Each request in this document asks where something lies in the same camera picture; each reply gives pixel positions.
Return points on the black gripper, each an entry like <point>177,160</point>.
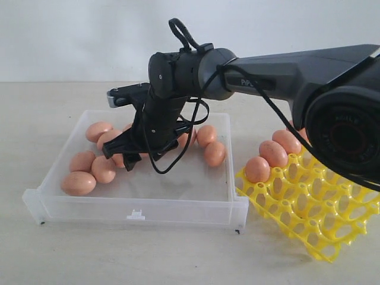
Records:
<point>155,129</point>

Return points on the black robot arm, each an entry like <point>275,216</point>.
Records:
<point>333,95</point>

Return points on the brown egg second row left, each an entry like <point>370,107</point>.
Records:
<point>106,137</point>

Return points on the clear plastic drawer bin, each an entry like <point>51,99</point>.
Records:
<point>190,194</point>

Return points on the yellow plastic egg tray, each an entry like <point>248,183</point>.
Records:
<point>313,204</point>

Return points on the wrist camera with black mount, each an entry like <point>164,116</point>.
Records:
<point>128,95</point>

